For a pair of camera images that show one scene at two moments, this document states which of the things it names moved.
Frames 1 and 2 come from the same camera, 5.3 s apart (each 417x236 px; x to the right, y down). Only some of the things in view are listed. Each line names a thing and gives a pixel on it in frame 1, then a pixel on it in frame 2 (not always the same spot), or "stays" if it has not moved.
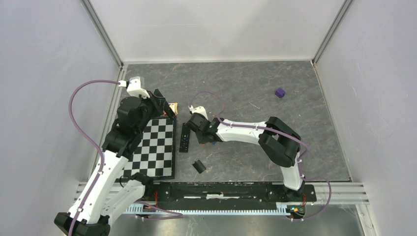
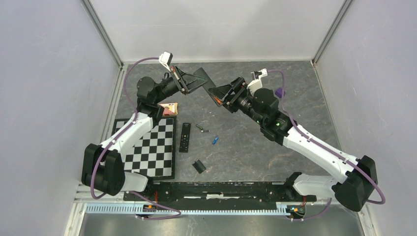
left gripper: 157,103 → 188,82
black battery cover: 198,165 stays
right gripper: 200,140 → 239,86
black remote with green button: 184,140 stays
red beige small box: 174,106 stays
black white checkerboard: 155,156 stays
